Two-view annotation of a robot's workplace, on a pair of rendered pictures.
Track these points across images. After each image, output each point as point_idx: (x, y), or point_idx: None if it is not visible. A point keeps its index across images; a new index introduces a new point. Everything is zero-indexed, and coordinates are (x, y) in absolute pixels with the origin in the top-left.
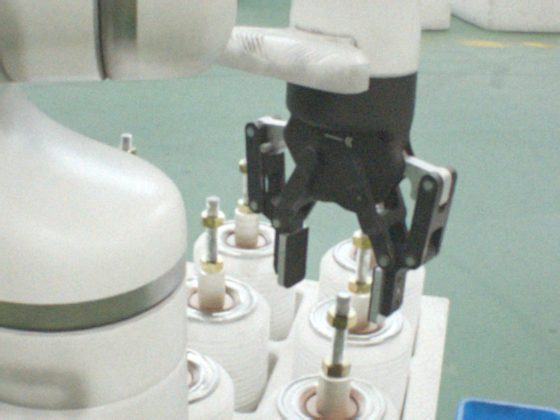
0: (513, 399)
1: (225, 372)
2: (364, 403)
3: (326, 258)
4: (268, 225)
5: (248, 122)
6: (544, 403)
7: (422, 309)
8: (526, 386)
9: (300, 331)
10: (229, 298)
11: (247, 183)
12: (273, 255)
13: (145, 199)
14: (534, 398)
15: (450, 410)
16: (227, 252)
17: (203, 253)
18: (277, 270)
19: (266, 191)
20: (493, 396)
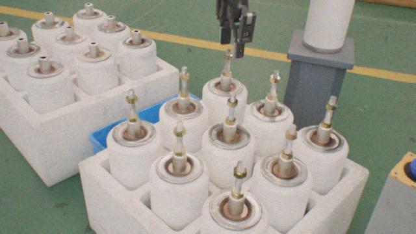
0: (23, 221)
1: (247, 108)
2: (216, 83)
3: (153, 143)
4: (158, 170)
5: (255, 13)
6: (15, 210)
7: (100, 161)
8: (4, 225)
9: (205, 115)
10: (220, 134)
11: (253, 34)
12: (244, 52)
13: None
14: (13, 216)
15: (59, 233)
16: (199, 158)
17: (207, 169)
18: (244, 53)
19: (246, 36)
20: (28, 229)
